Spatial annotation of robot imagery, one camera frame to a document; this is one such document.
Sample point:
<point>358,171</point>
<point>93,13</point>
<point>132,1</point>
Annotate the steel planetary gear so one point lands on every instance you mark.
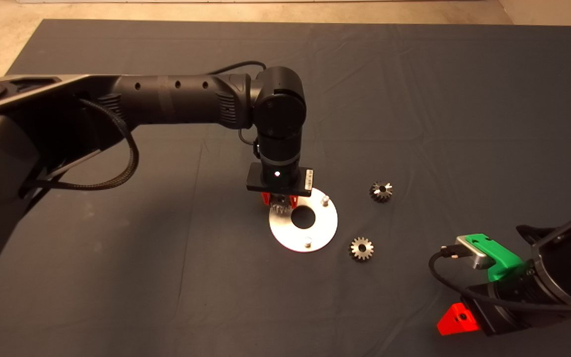
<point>279,207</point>
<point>375,196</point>
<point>355,251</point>

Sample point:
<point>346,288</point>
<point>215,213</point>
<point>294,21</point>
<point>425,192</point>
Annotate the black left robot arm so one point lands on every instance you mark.
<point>181,99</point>

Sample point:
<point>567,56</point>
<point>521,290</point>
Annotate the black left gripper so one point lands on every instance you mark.
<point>255,182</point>

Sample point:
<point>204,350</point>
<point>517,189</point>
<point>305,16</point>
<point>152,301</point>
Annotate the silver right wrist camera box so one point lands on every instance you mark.
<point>471,251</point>

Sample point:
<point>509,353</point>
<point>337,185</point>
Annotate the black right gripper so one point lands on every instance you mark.
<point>491,312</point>

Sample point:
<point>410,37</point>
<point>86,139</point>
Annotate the green right camera mount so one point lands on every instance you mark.
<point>503,262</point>

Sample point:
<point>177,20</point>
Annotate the dark grey table cloth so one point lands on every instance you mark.
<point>414,99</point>

